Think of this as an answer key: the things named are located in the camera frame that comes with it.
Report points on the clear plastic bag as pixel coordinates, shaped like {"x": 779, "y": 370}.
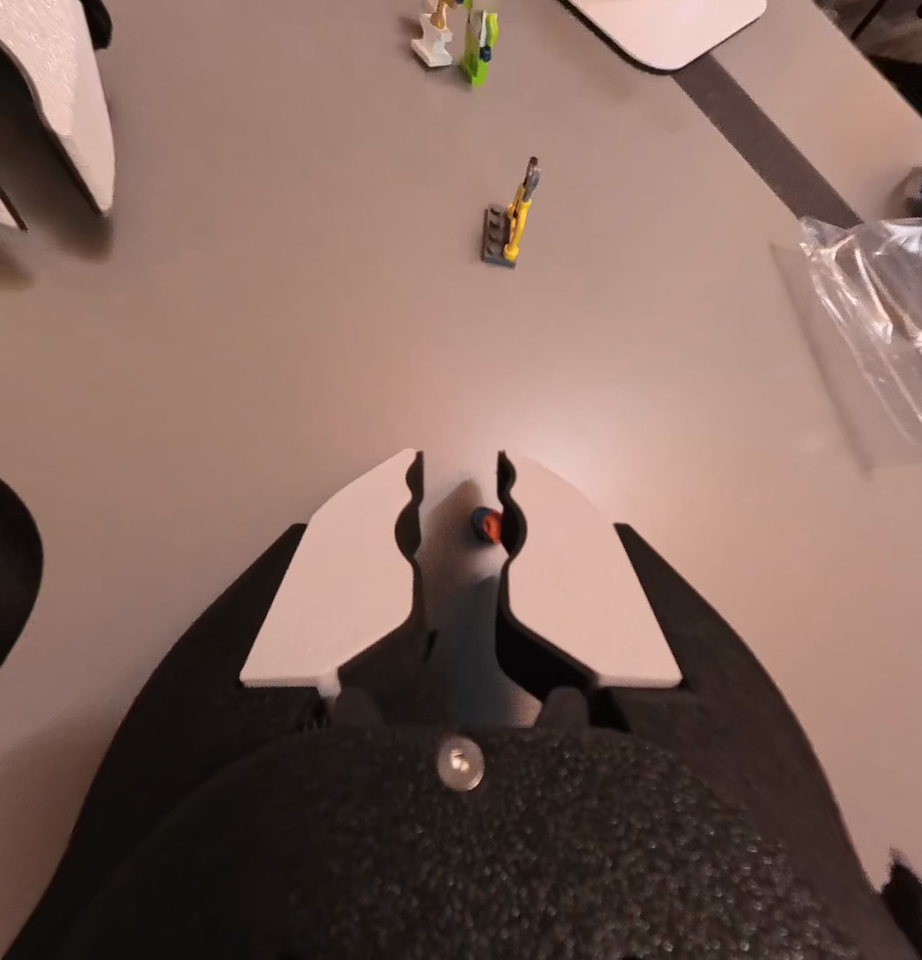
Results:
{"x": 873, "y": 330}

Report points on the blue cap with orange hair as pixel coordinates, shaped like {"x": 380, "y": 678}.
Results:
{"x": 486, "y": 525}

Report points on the green lego minifigure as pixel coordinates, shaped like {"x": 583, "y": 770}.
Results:
{"x": 477, "y": 45}

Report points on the grey lego plate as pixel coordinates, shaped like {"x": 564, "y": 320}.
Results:
{"x": 495, "y": 237}

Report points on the small tan lego piece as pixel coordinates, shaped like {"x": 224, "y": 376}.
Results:
{"x": 436, "y": 33}

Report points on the small yellow lego piece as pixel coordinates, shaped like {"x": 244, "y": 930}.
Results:
{"x": 518, "y": 210}

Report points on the white booklet stand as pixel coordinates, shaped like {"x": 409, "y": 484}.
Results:
{"x": 671, "y": 27}

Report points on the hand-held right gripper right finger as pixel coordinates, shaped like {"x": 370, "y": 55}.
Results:
{"x": 596, "y": 600}

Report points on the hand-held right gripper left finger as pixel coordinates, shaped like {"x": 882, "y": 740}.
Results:
{"x": 334, "y": 600}

